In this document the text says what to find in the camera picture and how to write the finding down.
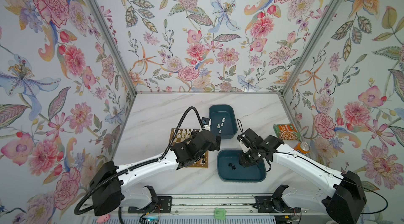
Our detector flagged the black chess pieces in bin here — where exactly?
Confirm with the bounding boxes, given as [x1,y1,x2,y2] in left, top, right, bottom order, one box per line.
[228,163,236,170]

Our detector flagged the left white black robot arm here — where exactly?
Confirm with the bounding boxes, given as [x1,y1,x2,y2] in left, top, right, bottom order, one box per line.
[74,106,221,216]

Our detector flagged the white chess pieces on board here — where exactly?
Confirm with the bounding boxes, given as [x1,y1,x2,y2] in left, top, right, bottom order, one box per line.
[175,129,192,142]

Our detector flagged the orange soda can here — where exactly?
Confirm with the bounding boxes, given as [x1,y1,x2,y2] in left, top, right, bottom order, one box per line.
[294,141,310,155]

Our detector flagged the far teal plastic bin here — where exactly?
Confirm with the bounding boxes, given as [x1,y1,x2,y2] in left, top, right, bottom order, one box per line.
[209,105,238,139]

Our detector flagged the green tape roll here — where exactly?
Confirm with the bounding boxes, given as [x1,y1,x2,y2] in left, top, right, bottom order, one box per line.
[214,208,227,220]

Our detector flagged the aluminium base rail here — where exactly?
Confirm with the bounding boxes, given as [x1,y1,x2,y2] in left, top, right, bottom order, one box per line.
[77,193,348,217]

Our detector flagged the near teal plastic bin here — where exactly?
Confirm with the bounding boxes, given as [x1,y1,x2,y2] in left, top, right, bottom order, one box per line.
[217,149,266,183]

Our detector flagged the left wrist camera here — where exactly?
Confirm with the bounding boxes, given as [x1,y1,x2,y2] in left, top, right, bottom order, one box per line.
[201,117,211,131]

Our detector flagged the wooden chess board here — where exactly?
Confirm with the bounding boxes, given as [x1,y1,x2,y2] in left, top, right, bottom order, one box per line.
[171,129,209,169]

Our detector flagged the green snack packet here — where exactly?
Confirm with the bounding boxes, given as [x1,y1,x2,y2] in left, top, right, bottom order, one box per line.
[273,124,301,140]

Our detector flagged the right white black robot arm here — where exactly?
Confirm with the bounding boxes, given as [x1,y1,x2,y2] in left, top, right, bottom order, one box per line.
[237,119,371,224]

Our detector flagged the pink toy pig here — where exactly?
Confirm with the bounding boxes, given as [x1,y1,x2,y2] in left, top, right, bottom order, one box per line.
[96,214,110,224]

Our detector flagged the teal plastic bin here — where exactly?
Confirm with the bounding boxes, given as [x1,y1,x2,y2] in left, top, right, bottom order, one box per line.
[209,105,238,139]
[217,149,266,183]

